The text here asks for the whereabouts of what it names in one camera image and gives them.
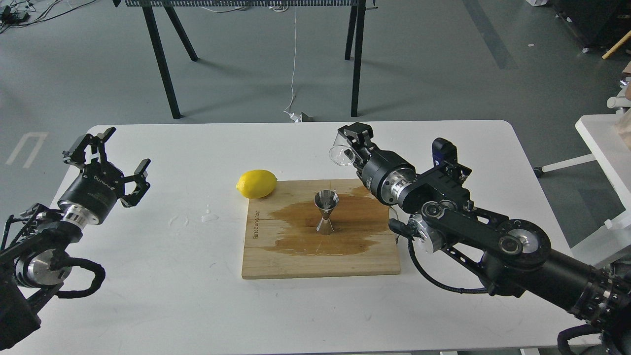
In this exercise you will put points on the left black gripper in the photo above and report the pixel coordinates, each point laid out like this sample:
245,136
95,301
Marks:
96,190

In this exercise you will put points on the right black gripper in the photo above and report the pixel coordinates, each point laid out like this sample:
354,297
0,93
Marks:
382,167

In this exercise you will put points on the small clear glass cup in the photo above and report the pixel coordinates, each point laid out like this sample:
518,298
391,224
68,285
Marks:
341,154

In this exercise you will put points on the steel double jigger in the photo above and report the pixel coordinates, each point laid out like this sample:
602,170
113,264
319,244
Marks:
326,201

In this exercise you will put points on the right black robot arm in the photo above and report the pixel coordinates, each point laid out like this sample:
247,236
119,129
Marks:
509,256

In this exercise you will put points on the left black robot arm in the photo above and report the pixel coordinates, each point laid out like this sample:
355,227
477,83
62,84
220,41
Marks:
34,263

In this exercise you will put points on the yellow lemon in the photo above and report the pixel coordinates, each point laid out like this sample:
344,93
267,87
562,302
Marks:
256,184

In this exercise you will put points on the wooden cutting board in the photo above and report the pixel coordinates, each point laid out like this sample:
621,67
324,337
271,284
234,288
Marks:
281,238

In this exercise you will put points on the white side table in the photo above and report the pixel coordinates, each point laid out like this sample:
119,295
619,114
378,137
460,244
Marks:
610,151

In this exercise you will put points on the wooden stick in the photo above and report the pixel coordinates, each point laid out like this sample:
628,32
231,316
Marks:
617,45

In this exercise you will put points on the black frame background table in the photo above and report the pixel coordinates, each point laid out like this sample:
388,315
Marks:
353,49

